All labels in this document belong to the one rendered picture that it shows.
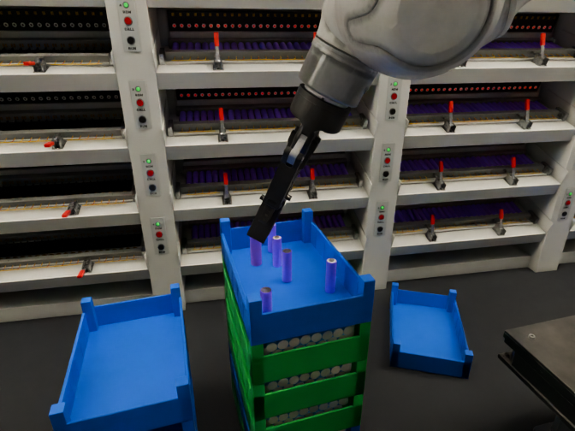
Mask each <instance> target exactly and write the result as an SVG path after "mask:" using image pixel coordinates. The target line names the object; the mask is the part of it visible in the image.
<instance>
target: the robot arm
mask: <svg viewBox="0 0 575 431"><path fill-rule="evenodd" d="M529 1H531V0H325V1H324V4H323V8H322V14H321V20H320V23H319V27H318V29H317V34H316V36H315V38H314V39H313V40H312V42H311V48H310V49H309V51H308V54H307V56H306V58H305V61H304V63H303V65H302V67H301V70H300V71H299V79H300V80H301V81H302V82H303V83H301V84H299V88H298V90H297V91H296V94H295V96H294V98H293V101H292V103H291V105H290V111H291V112H292V114H293V115H294V116H295V117H296V118H299V120H300V121H301V125H300V127H298V126H297V127H296V128H295V129H294V130H293V131H292V132H291V133H290V135H289V137H288V140H287V141H288V143H287V147H286V148H285V149H284V152H283V154H282V159H281V161H280V164H279V166H278V168H277V170H276V173H275V175H274V177H273V179H272V181H271V183H270V186H269V189H268V191H267V192H266V194H265V196H264V195H263V194H262V195H261V197H260V199H261V200H263V202H262V203H261V205H260V207H259V209H258V212H257V214H256V216H255V218H254V220H253V222H252V225H251V226H250V228H249V230H248V232H247V235H248V236H250V237H251V238H253V239H255V240H257V241H259V242H261V243H262V244H263V243H264V242H265V240H266V239H267V237H268V236H269V235H270V232H271V230H272V228H273V226H274V225H275V223H276V220H277V218H278V216H279V215H280V213H281V211H282V208H283V206H284V204H285V203H286V201H287V200H288V201H290V200H291V198H292V196H291V195H289V194H288V193H289V192H290V191H291V190H292V189H293V184H294V182H295V181H296V179H297V177H298V175H299V172H300V170H301V169H303V168H304V166H305V165H306V164H307V162H308V161H309V159H310V157H311V154H312V153H313V152H314V151H315V149H316V148H317V147H318V145H319V144H320V142H321V138H319V134H318V133H319V131H324V132H325V133H330V134H336V133H338V132H339V131H340V130H341V129H342V127H343V125H344V123H345V121H346V119H347V117H348V116H349V114H350V112H351V108H350V107H354V108H356V107H358V106H359V104H360V99H361V98H362V96H363V94H365V93H366V91H368V90H369V88H370V85H371V84H372V82H373V80H374V79H375V77H376V76H377V75H378V72H379V73H381V74H385V75H387V76H389V77H393V78H396V79H402V80H421V79H427V78H431V77H435V76H437V75H440V74H445V73H446V72H448V71H451V70H453V69H454V68H457V67H458V66H459V65H461V64H462V63H464V62H466V61H467V60H468V59H470V58H471V57H472V56H473V55H474V54H475V53H477V52H478V51H479V49H480V48H482V47H483V46H485V45H486V44H488V43H489V42H491V41H493V40H494V39H496V38H499V37H501V36H503V35H504V34H505V33H506V32H507V30H508V29H509V27H510V26H511V24H512V22H513V18H514V16H515V15H516V14H517V12H518V11H519V10H520V9H521V8H522V7H523V6H524V5H525V4H527V3H528V2H529ZM284 198H285V199H284Z"/></svg>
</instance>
